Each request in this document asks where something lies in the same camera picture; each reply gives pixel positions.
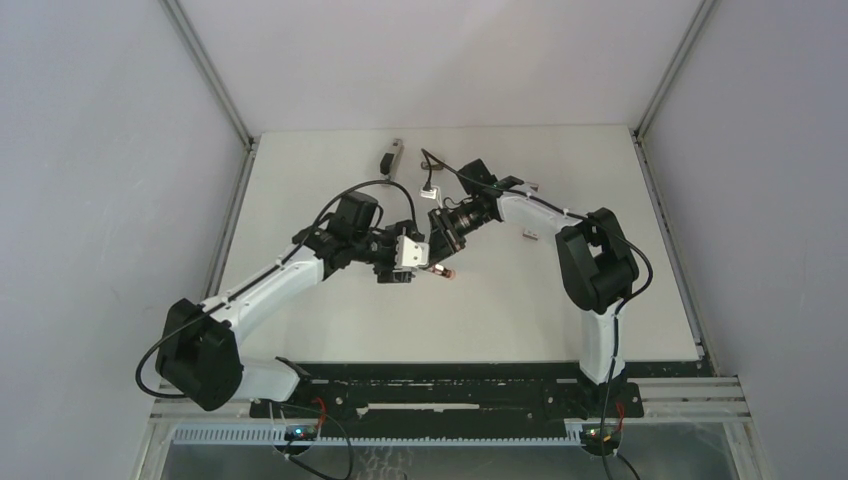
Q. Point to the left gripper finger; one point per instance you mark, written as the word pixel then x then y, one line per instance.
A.
pixel 395 276
pixel 409 229

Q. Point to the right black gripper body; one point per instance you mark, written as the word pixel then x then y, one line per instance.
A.
pixel 460 223

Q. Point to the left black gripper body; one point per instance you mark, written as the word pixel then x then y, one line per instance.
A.
pixel 381 250

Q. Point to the small pink white stapler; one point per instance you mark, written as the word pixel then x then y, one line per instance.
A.
pixel 441 271

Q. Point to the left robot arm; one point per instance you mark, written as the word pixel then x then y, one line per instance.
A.
pixel 199 351

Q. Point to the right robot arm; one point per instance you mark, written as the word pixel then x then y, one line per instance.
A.
pixel 596 261

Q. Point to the grey black long stapler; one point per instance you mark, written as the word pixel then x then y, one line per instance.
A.
pixel 391 158

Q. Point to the closed red staple box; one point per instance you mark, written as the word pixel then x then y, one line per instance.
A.
pixel 530 233

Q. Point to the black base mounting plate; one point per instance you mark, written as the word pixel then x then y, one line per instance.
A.
pixel 477 400

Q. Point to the left controller board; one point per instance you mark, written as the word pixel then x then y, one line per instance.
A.
pixel 300 433

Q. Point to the controller board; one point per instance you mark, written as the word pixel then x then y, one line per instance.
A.
pixel 300 433
pixel 599 442

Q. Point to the right controller board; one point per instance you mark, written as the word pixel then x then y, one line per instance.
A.
pixel 599 442

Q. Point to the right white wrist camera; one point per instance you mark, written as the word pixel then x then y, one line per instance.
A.
pixel 431 193

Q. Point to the right aluminium frame post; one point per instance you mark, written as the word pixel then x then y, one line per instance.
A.
pixel 694 30

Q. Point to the aluminium frame post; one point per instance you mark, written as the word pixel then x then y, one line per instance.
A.
pixel 213 80
pixel 694 30

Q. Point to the white cable duct rail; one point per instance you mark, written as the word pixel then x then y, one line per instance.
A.
pixel 267 435

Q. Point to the left aluminium frame post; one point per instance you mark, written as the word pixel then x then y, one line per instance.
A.
pixel 213 80

